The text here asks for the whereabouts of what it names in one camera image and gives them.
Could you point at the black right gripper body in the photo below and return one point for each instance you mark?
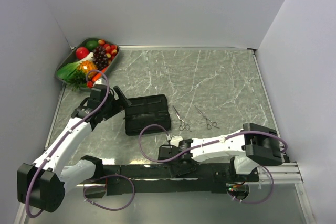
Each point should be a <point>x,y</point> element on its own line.
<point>175,168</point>

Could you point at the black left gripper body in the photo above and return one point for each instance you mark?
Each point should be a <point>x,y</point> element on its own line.
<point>113,106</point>

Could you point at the black zipper tool case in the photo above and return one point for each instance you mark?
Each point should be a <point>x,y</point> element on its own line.
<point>145,111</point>

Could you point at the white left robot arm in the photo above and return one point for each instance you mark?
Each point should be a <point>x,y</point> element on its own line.
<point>44,183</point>

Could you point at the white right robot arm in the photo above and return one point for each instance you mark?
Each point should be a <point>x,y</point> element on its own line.
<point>252,146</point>

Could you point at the orange carrot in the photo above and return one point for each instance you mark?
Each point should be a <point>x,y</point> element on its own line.
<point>98,76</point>

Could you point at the orange pineapple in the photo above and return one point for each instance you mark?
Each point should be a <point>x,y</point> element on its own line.
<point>78,78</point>

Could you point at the dark purple grapes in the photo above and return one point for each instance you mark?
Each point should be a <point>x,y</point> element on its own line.
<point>101,58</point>

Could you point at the green bok choy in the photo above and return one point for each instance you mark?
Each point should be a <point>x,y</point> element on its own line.
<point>66,71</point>

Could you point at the silver scissors left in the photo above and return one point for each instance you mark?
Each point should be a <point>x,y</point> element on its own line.
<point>183,125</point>

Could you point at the silver scissors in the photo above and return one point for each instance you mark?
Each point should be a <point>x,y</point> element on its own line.
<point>183,125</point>
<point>209,123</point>

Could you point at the red apple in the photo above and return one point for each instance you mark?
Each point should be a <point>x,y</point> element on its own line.
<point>81,53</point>

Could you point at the grey fruit tray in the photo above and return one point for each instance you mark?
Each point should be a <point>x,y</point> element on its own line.
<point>72,58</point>

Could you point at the red yellow cherries bunch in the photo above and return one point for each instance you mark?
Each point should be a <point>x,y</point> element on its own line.
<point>110,48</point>

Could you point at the silver scissors right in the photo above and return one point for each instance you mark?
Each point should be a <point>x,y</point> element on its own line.
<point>209,123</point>

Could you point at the green lime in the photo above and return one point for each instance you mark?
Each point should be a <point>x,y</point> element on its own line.
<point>91,45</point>

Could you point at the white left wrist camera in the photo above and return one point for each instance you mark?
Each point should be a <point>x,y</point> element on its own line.
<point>99,86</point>

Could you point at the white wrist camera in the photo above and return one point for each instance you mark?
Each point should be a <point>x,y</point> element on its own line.
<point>175,140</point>
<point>99,86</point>

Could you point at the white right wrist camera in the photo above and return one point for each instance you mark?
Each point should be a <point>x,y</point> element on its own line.
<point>175,140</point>

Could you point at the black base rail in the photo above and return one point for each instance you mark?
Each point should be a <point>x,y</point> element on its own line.
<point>156,178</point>

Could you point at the aluminium frame rail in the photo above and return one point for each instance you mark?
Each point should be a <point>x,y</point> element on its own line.
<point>287,173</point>

